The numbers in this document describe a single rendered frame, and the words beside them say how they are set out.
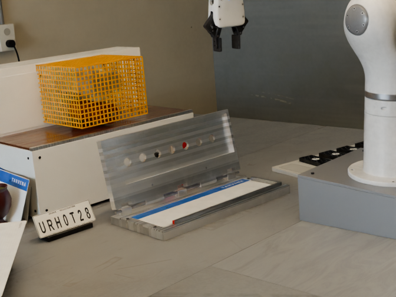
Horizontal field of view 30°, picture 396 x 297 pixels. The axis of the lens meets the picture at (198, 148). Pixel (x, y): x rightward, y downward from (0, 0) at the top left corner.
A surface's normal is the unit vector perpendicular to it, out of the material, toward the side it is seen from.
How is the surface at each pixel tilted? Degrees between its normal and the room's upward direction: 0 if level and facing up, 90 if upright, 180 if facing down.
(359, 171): 3
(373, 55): 125
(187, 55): 90
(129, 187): 78
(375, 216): 90
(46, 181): 90
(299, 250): 0
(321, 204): 90
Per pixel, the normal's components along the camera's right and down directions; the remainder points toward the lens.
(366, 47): -0.55, 0.76
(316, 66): -0.68, 0.22
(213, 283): -0.08, -0.97
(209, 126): 0.65, -0.08
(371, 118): -0.87, 0.17
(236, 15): 0.58, 0.17
